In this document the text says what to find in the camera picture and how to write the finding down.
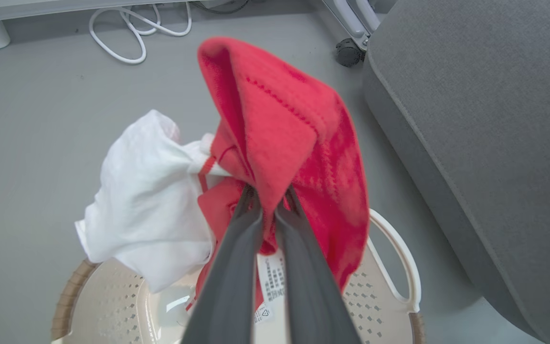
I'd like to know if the red and white garment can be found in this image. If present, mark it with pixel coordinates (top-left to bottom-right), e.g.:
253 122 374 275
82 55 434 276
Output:
74 37 370 325

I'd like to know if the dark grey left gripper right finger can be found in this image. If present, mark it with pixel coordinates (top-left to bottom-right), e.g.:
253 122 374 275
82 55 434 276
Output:
274 184 364 344

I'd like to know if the black caster wheel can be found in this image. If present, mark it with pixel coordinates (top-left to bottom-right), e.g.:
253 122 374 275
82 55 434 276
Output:
336 38 366 67

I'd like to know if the grey fabric sofa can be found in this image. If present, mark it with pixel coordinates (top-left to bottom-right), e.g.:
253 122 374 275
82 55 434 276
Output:
362 0 550 344

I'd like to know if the wide white partition panel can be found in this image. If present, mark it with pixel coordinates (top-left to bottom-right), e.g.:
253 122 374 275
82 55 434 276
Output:
0 0 199 24

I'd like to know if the beige perforated laundry basket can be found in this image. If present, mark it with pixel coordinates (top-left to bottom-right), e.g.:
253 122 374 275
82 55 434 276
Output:
51 209 423 344

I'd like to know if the looped white cable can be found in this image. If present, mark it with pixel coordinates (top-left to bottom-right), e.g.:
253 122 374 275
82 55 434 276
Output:
89 1 193 65

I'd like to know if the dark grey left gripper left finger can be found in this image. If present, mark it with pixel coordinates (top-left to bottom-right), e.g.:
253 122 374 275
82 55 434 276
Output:
180 184 264 344

